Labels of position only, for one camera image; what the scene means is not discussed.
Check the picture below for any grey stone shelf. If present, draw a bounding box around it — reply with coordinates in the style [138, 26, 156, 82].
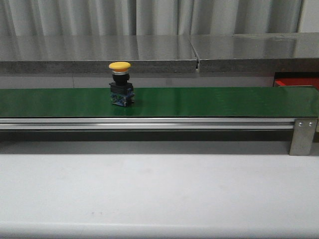
[0, 33, 319, 74]

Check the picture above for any aluminium conveyor frame rail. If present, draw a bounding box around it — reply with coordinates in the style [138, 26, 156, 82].
[0, 118, 295, 130]

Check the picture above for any white curtain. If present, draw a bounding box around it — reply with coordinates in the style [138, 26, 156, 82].
[0, 0, 319, 37]

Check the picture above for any steel conveyor support bracket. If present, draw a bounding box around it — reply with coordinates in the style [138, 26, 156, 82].
[289, 118, 318, 156]

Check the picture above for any red plastic tray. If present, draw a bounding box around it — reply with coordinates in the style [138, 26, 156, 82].
[274, 77, 319, 90]

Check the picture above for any green conveyor belt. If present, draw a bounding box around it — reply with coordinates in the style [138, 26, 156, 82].
[0, 87, 319, 118]

